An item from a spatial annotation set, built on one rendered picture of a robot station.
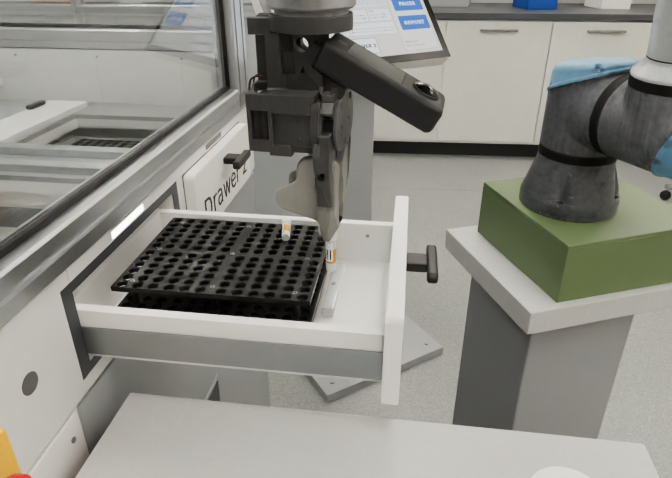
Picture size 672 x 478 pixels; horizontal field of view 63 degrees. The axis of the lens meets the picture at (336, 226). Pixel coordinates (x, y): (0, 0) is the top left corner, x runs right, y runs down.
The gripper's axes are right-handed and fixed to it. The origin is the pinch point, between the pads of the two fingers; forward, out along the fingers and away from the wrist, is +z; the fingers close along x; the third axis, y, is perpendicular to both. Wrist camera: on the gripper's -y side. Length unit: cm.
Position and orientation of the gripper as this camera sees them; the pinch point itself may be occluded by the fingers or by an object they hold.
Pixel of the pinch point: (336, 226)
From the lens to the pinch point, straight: 54.9
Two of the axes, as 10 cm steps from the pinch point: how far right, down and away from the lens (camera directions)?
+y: -9.8, -1.0, 2.0
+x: -2.2, 4.6, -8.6
